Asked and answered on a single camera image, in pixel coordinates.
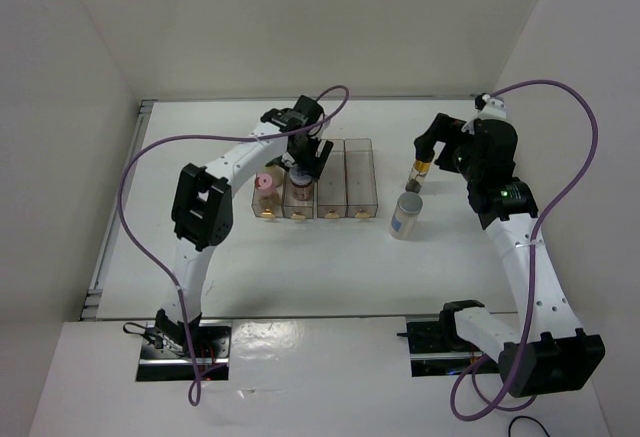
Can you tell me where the gold black cap bottle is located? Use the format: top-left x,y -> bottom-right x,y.
405,160 -> 431,193

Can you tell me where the red label spice jar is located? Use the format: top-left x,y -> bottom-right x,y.
289,166 -> 314,201

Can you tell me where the pink cap spice bottle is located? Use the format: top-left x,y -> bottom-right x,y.
255,173 -> 280,210

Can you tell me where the silver lid blue label jar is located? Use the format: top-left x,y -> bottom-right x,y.
390,192 -> 423,240

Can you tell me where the yellow cap spice bottle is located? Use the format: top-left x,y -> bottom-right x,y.
262,164 -> 285,187

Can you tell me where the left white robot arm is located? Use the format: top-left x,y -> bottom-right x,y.
155,96 -> 328,357

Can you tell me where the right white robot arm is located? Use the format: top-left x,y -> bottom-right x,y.
414,113 -> 605,398

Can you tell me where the clear organizer bin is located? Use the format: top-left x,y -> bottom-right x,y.
345,138 -> 378,220
316,139 -> 347,219
252,164 -> 284,219
282,170 -> 316,220

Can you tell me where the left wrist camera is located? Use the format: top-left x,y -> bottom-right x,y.
260,95 -> 324,133

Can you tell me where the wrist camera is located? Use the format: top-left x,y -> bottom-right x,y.
462,93 -> 507,135
260,95 -> 324,133

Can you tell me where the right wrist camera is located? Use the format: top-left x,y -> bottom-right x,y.
462,93 -> 507,135

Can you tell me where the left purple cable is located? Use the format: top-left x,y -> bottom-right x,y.
117,85 -> 350,407

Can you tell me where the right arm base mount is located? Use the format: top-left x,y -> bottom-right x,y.
397,315 -> 483,377

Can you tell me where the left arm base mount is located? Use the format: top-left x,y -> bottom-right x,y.
122,322 -> 231,382

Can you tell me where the black cable on floor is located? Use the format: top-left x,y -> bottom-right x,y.
508,415 -> 551,437

